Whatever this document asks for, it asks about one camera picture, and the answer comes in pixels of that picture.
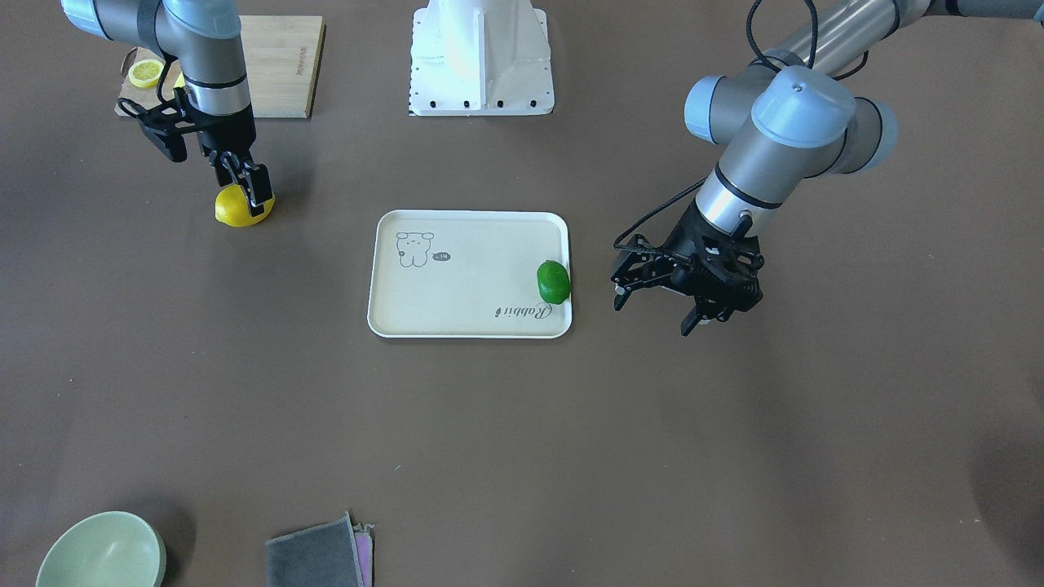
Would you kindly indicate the lower lemon slice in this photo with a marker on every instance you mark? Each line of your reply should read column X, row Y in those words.
column 146, row 73

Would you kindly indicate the grey folded cloth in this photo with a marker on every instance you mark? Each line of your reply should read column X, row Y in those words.
column 324, row 555

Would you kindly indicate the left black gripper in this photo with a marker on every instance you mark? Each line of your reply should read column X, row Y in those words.
column 683, row 237

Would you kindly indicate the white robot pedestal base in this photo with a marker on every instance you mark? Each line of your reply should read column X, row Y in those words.
column 480, row 58

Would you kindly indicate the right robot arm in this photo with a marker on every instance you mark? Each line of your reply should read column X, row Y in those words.
column 140, row 23

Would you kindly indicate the pink folded cloth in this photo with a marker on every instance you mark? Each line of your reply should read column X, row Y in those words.
column 365, row 550

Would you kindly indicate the green lime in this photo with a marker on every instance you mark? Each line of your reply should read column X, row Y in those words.
column 553, row 282

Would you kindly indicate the light green bowl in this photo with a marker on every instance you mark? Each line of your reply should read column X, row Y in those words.
column 113, row 548

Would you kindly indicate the bamboo cutting board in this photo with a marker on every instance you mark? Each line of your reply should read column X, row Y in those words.
column 271, row 66

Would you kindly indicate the yellow lemon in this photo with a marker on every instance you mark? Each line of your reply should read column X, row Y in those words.
column 231, row 207

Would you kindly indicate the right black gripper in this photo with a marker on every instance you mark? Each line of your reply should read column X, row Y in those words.
column 227, row 132

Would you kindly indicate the beige rabbit tray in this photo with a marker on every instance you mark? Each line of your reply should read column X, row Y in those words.
column 466, row 274

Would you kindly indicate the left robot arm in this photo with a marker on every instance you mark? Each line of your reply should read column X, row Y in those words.
column 785, row 118

